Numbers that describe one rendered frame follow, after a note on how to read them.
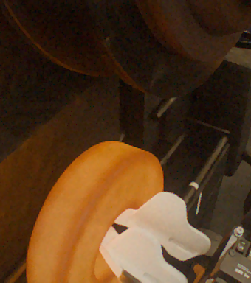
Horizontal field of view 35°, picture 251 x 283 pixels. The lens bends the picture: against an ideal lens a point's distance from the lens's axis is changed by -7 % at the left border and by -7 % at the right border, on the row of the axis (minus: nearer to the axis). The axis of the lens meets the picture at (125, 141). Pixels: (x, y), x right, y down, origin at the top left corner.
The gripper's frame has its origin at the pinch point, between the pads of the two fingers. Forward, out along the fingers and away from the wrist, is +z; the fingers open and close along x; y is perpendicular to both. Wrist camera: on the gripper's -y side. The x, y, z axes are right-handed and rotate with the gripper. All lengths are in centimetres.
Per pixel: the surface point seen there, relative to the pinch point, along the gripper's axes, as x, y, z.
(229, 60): -40.2, -5.7, 1.4
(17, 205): 0.5, -5.2, 7.9
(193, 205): -17.8, -13.5, -5.1
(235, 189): -95, -84, -17
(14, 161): -0.5, -0.7, 9.2
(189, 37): -7.9, 12.9, 1.1
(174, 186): -23.7, -19.0, -1.2
